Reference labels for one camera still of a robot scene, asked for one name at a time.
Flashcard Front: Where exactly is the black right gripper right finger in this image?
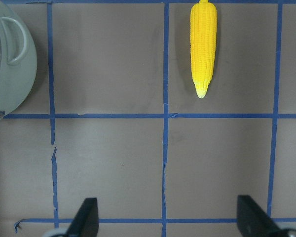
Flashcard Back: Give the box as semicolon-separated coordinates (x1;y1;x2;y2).
237;195;296;237

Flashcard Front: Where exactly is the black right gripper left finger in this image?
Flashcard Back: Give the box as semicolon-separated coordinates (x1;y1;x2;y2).
65;197;99;237

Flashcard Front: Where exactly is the yellow corn cob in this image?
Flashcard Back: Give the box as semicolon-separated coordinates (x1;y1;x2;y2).
190;0;218;99

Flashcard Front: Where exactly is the brown paper table mat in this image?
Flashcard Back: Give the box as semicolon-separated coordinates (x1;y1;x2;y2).
0;0;296;237

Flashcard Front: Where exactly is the pale green electric pot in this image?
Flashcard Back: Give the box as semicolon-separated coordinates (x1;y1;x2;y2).
0;1;37;116

